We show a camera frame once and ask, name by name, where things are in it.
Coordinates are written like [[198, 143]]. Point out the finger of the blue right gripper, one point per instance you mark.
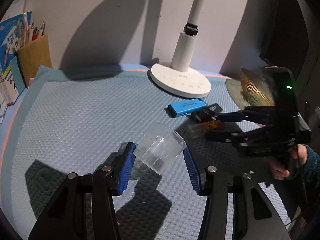
[[231, 117]]

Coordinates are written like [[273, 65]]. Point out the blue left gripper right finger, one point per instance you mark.
[[195, 170]]

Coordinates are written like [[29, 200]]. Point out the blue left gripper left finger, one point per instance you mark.
[[124, 168]]

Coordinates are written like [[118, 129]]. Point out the red lighter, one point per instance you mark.
[[198, 130]]

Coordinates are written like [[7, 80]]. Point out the black lighter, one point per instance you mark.
[[206, 113]]

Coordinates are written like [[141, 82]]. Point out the clear plastic measuring cup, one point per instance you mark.
[[159, 147]]

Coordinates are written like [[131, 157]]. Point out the blue lighter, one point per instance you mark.
[[185, 107]]

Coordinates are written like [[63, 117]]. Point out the person's right hand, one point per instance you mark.
[[281, 170]]

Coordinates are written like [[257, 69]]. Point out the golden ribbed bowl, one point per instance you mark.
[[255, 89]]

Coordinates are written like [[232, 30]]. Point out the white desk lamp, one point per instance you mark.
[[179, 78]]

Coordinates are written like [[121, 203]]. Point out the blue textured table mat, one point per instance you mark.
[[60, 161]]

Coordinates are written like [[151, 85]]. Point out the black monitor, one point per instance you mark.
[[286, 40]]

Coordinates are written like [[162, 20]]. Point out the brown pen holder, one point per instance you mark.
[[33, 55]]

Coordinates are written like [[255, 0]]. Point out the pens in holder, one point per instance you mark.
[[28, 32]]

